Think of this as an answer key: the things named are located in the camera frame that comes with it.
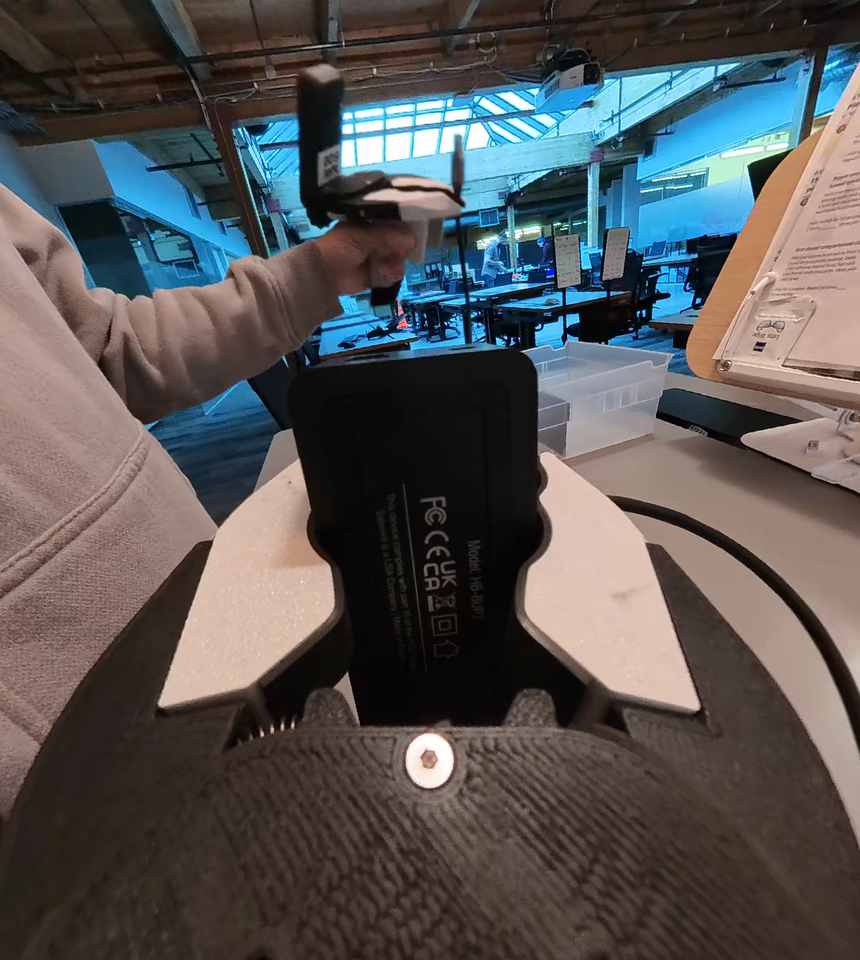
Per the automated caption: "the small clear plastic bag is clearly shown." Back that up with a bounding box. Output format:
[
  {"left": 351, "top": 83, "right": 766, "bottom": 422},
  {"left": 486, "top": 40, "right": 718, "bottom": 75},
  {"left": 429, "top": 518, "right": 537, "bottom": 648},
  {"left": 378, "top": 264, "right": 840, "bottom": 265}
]
[{"left": 743, "top": 294, "right": 818, "bottom": 355}]

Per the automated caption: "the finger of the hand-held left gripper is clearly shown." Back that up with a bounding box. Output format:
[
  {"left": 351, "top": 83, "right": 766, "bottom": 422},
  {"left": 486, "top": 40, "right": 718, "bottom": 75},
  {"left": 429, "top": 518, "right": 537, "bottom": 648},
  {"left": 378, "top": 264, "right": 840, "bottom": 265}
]
[
  {"left": 338, "top": 197, "right": 447, "bottom": 225},
  {"left": 346, "top": 172, "right": 467, "bottom": 209}
]

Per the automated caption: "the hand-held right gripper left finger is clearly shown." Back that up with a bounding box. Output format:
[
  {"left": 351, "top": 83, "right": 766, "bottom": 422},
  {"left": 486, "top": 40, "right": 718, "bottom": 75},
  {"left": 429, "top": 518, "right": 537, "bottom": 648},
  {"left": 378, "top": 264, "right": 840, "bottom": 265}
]
[{"left": 157, "top": 456, "right": 346, "bottom": 712}]

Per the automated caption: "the dark work table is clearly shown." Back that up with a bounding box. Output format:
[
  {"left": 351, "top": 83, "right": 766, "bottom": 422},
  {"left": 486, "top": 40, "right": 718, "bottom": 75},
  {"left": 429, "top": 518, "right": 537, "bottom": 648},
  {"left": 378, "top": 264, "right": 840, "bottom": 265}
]
[{"left": 437, "top": 285, "right": 633, "bottom": 350}]

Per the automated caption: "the wooden document board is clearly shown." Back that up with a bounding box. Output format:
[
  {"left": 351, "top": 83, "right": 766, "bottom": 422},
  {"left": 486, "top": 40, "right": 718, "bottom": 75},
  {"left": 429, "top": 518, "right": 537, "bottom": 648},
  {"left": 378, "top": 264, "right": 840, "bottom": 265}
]
[{"left": 686, "top": 127, "right": 860, "bottom": 393}]

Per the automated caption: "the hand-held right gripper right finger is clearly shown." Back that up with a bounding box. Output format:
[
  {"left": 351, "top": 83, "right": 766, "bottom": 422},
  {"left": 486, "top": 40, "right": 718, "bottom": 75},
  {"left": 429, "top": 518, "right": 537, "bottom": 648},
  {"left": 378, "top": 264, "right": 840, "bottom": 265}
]
[{"left": 514, "top": 452, "right": 702, "bottom": 715}]

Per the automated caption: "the person's left forearm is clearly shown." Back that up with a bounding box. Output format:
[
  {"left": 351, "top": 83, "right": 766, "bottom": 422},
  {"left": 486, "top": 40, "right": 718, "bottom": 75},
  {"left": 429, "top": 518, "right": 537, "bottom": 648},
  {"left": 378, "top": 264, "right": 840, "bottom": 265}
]
[{"left": 62, "top": 238, "right": 348, "bottom": 426}]

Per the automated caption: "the white ceiling projector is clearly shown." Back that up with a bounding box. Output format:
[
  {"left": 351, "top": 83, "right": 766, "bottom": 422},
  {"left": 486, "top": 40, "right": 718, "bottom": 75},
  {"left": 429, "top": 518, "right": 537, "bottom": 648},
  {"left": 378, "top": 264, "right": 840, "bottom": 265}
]
[{"left": 533, "top": 62, "right": 605, "bottom": 115}]

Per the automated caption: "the white stand base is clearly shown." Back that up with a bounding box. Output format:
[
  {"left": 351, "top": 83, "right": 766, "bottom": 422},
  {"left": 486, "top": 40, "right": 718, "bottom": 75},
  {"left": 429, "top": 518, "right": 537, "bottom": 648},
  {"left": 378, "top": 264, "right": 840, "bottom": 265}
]
[{"left": 741, "top": 407, "right": 860, "bottom": 517}]

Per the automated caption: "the clear plastic bin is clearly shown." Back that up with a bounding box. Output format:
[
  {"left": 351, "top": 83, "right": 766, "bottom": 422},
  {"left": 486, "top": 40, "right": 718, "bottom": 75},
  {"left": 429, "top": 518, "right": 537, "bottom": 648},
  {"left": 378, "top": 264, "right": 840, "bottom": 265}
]
[{"left": 521, "top": 341, "right": 673, "bottom": 460}]

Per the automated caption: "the white instruction sheet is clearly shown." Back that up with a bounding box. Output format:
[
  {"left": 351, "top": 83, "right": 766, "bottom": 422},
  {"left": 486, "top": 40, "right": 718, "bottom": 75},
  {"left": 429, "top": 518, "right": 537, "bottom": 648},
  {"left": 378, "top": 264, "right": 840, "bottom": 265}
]
[{"left": 711, "top": 0, "right": 860, "bottom": 376}]

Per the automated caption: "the person's beige clothed body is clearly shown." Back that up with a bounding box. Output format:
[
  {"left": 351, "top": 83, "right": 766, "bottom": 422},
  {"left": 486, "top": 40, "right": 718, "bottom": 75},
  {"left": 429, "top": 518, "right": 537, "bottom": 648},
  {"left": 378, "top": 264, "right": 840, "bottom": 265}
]
[{"left": 0, "top": 146, "right": 222, "bottom": 960}]

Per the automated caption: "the white sign board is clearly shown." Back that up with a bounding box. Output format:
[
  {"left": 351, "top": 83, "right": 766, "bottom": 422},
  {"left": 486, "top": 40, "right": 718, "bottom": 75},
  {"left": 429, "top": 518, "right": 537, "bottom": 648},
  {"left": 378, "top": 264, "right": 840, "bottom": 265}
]
[
  {"left": 553, "top": 233, "right": 582, "bottom": 291},
  {"left": 600, "top": 225, "right": 632, "bottom": 283}
]

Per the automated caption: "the black usb hub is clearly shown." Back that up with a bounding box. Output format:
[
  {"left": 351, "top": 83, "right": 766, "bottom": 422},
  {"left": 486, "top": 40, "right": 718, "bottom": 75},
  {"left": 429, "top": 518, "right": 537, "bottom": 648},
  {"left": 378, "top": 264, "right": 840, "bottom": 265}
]
[{"left": 289, "top": 345, "right": 552, "bottom": 730}]

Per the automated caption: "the person's left hand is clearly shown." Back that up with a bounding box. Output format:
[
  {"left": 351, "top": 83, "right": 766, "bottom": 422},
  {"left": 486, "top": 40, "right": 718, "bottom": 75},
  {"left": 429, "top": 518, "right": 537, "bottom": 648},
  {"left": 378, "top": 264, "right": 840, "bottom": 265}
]
[{"left": 321, "top": 223, "right": 419, "bottom": 297}]

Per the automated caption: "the black power cable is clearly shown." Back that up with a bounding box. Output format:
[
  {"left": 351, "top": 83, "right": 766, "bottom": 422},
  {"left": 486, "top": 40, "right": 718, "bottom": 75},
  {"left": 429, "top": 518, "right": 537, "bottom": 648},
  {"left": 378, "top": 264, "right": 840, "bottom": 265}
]
[{"left": 608, "top": 495, "right": 860, "bottom": 922}]

